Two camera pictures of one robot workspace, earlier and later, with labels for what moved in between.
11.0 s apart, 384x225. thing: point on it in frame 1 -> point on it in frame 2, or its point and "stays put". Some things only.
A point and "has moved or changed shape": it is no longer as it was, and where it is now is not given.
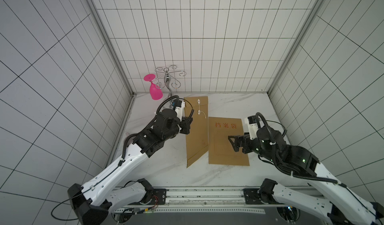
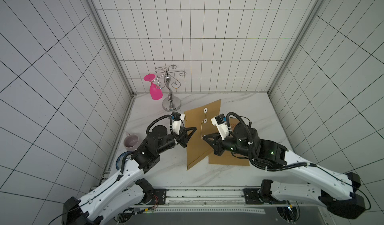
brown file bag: (197, 141) has moved or changed shape
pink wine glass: (155, 91) stays put
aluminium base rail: (242, 197) stays put
